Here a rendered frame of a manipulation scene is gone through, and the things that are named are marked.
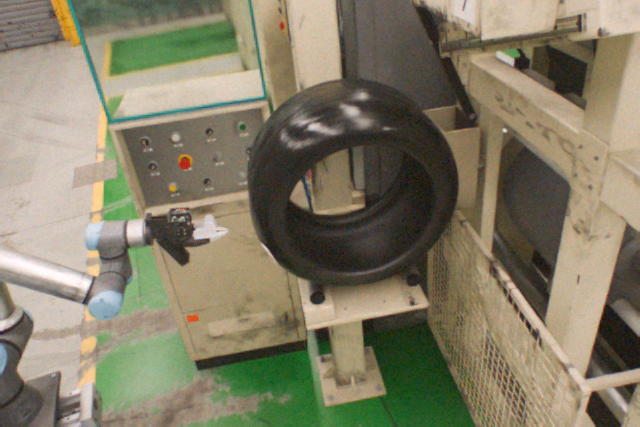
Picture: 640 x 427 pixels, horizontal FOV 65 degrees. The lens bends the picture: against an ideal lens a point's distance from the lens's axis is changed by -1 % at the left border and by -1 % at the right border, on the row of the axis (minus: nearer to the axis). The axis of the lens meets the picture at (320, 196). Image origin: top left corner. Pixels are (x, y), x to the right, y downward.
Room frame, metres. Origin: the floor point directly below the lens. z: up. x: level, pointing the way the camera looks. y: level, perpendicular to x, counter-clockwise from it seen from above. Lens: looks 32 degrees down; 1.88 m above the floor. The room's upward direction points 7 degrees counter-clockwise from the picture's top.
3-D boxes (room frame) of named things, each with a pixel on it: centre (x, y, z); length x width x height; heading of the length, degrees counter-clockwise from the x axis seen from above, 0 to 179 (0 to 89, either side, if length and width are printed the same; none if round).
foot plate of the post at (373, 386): (1.49, -0.04, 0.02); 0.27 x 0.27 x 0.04; 5
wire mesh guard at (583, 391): (1.05, -0.43, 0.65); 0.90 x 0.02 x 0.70; 5
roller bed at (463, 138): (1.50, -0.44, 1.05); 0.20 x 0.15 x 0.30; 5
